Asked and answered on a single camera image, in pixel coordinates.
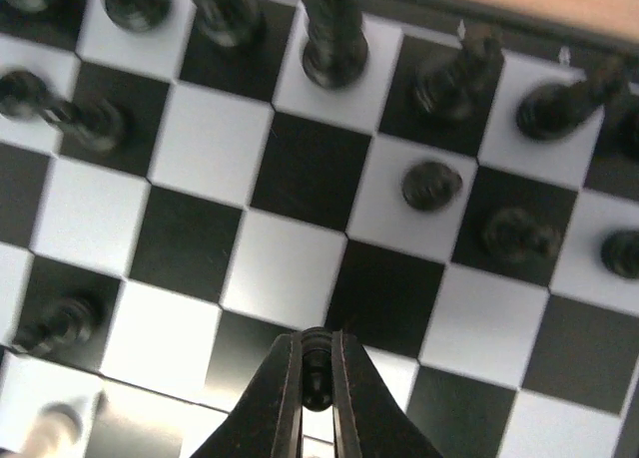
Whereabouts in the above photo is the black king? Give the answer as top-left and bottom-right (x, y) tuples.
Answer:
(412, 24), (503, 123)

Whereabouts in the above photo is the black and white chessboard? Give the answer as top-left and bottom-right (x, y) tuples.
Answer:
(1, 0), (638, 457)

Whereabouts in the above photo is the black queen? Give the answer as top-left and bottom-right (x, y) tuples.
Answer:
(302, 0), (368, 90)

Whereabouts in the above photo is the black pawn board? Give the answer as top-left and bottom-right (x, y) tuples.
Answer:
(302, 327), (332, 412)

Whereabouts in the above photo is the white pawn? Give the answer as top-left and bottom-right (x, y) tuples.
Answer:
(19, 403), (84, 458)

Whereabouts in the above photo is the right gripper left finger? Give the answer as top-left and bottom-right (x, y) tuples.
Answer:
(192, 332), (303, 458)

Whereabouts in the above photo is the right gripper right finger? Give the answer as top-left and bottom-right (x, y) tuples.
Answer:
(331, 332), (441, 457)

